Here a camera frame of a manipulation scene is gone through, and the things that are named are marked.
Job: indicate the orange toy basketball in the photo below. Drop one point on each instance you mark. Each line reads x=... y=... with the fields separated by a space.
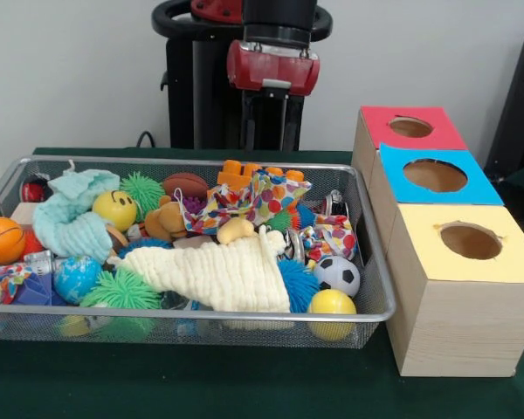
x=2 y=240

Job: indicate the plain yellow ball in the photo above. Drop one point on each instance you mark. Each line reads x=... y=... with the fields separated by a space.
x=332 y=302

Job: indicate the red robot base mount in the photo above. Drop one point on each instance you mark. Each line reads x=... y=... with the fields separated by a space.
x=218 y=9

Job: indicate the orange toy building brick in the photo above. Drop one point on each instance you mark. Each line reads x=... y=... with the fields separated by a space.
x=232 y=172

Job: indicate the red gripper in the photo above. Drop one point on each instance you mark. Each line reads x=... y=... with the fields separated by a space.
x=270 y=70

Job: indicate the blue globe ball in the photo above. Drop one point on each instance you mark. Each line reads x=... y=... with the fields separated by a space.
x=76 y=279

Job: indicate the yellow smiley ball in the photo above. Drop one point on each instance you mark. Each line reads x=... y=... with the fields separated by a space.
x=113 y=211

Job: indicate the green spiky rubber ball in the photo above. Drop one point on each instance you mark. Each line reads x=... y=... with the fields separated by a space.
x=122 y=290

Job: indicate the mint green muslin cloth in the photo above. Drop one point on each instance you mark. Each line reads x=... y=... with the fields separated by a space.
x=70 y=218

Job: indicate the black and white soccer ball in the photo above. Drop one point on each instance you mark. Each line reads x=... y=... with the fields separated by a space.
x=336 y=275

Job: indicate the shallow mesh bin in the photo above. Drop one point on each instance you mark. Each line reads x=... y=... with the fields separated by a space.
x=201 y=334

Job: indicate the cream muslin cloth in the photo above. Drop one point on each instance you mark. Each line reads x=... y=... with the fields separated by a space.
x=227 y=275

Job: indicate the colourful polka dot cloth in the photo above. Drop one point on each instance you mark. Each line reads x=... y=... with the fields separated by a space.
x=332 y=238
x=266 y=196

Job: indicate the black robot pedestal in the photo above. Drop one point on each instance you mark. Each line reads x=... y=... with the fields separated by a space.
x=201 y=87

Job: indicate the wooden box with three holes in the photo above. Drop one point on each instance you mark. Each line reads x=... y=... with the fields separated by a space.
x=463 y=331

